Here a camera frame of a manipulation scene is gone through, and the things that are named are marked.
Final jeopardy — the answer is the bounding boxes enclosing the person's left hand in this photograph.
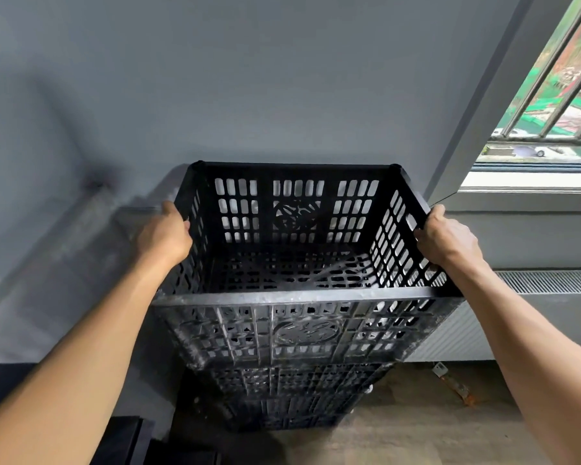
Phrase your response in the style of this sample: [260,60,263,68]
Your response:
[135,200,194,268]

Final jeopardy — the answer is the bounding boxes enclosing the person's right hand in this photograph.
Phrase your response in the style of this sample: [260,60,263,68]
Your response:
[413,203,485,272]

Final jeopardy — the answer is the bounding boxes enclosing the dark grey plastic crate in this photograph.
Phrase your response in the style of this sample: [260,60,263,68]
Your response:
[150,161,465,373]

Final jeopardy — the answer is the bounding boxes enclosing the black plastic crate rectangular slots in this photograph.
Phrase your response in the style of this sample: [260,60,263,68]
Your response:
[207,362,394,398]

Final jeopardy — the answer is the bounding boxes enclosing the black plastic crate oval holes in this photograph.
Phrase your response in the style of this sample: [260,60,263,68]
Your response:
[216,389,371,418]

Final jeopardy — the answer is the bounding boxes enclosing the person's left forearm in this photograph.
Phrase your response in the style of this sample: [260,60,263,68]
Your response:
[0,256,175,465]

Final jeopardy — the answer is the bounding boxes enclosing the person's right forearm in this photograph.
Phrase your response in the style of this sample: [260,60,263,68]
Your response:
[457,258,581,465]

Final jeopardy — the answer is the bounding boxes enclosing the orange clear packet white tag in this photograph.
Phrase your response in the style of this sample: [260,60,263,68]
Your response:
[431,362,476,408]

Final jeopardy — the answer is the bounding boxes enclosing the dark blue metal shelf unit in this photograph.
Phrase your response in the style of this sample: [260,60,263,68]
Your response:
[0,360,223,465]

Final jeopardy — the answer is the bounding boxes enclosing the white wall radiator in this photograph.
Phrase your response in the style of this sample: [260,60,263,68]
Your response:
[406,269,581,364]

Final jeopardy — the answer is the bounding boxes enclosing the window with grey frame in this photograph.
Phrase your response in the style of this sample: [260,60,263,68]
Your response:
[425,0,581,211]

